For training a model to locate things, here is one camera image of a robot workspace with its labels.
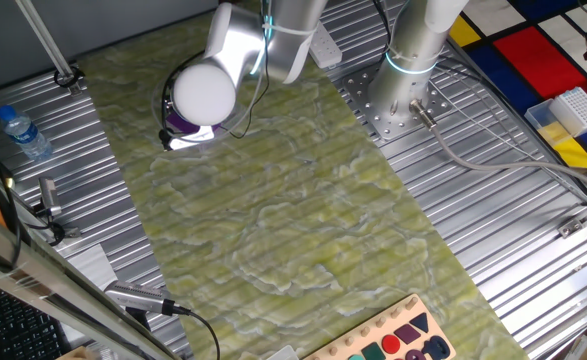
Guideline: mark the aluminium frame beam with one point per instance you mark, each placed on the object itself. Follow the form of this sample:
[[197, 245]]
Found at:
[[48, 280]]

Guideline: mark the silver depth camera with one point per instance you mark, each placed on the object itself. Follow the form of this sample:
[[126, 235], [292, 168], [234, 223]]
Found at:
[[133, 296]]

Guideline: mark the metal robot mounting plate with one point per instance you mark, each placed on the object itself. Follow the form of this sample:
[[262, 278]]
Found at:
[[373, 115]]

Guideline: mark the clear plastic rack lid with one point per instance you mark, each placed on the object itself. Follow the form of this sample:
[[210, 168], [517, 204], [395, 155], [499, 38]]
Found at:
[[240, 112]]

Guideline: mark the green marble pattern mat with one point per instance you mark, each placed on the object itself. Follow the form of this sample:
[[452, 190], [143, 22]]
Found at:
[[298, 225]]

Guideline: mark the clear plastic container corner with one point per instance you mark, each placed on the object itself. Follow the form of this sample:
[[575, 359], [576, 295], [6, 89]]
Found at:
[[283, 354]]

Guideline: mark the white power strip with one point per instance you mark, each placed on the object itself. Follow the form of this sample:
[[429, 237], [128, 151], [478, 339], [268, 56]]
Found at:
[[325, 50]]

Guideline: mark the green square puzzle piece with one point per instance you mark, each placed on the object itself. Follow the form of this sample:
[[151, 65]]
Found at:
[[373, 352]]

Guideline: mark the purple pipette tip rack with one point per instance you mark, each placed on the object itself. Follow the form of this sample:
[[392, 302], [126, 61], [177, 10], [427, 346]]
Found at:
[[180, 124]]

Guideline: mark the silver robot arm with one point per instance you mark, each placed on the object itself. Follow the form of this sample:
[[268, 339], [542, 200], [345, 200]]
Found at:
[[203, 95]]

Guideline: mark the white pipette tip box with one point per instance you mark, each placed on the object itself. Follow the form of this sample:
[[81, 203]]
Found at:
[[578, 111]]

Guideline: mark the red circle puzzle piece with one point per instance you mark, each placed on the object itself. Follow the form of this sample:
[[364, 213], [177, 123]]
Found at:
[[391, 344]]

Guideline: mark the purple square puzzle piece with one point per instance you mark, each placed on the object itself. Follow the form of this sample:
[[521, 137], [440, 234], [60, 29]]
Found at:
[[407, 334]]

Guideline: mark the black keyboard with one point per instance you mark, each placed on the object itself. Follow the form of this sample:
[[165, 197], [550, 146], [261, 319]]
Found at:
[[23, 330]]

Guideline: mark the clear water bottle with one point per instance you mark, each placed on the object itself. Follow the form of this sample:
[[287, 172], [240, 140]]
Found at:
[[25, 135]]

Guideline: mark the blue triangle puzzle piece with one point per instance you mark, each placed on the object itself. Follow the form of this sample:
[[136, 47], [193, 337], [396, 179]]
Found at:
[[420, 321]]

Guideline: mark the metal pole stand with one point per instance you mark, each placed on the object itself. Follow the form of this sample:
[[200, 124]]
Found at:
[[48, 45]]

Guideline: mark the clear plastic box lid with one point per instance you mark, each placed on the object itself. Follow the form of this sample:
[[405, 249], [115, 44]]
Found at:
[[548, 127]]

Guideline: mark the wooden shape puzzle board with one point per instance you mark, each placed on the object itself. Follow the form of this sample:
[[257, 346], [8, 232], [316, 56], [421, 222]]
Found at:
[[373, 327]]

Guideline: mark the colourful block pattern mat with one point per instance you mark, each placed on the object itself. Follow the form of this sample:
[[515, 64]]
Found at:
[[538, 60]]

